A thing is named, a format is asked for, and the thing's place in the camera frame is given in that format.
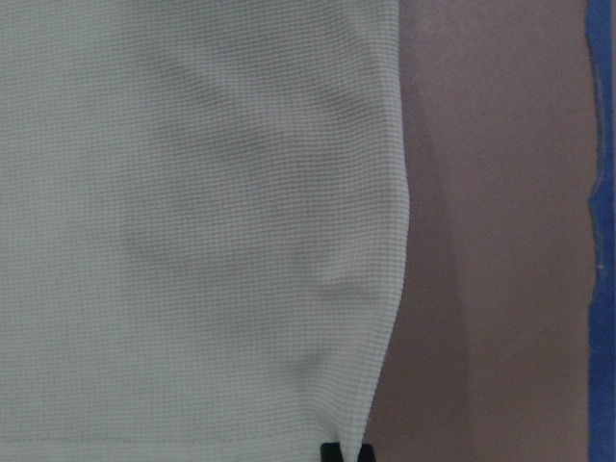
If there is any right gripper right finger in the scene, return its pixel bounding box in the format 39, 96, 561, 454
357, 444, 374, 462

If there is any green long-sleeve shirt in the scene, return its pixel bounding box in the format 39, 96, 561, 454
1, 1, 409, 461

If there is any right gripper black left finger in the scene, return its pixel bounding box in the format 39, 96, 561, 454
320, 442, 344, 462

